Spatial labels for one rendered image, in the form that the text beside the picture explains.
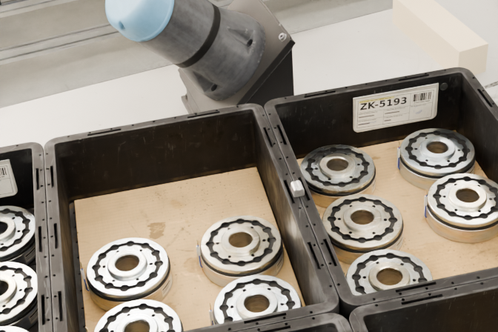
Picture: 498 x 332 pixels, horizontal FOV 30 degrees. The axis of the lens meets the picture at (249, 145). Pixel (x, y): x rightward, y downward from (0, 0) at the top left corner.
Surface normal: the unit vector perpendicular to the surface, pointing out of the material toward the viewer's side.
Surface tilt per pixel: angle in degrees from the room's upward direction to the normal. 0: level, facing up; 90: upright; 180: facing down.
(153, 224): 0
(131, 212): 0
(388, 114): 90
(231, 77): 83
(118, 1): 45
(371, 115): 90
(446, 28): 0
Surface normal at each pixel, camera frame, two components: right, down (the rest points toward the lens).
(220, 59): 0.12, 0.38
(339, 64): -0.07, -0.80
